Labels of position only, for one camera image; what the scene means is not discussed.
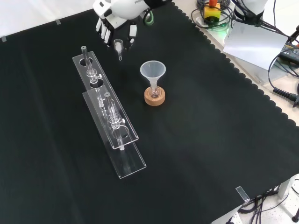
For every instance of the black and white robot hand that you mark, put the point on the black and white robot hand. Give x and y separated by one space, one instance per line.
106 14

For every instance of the clear plastic funnel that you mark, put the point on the clear plastic funnel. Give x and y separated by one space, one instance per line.
153 70

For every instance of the round-bottom glass flask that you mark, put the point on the round-bottom glass flask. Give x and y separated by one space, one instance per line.
154 93

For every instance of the clear acrylic funnel stand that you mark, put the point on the clear acrylic funnel stand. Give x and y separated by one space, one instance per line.
109 121

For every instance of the clear tape piece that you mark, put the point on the clear tape piece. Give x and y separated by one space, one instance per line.
3 38
243 193
58 22

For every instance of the yellow stop button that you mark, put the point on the yellow stop button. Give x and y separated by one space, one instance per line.
211 12

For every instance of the black bench cloth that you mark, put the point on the black bench cloth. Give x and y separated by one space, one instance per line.
198 140

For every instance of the black electronic box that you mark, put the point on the black electronic box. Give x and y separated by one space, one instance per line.
290 52

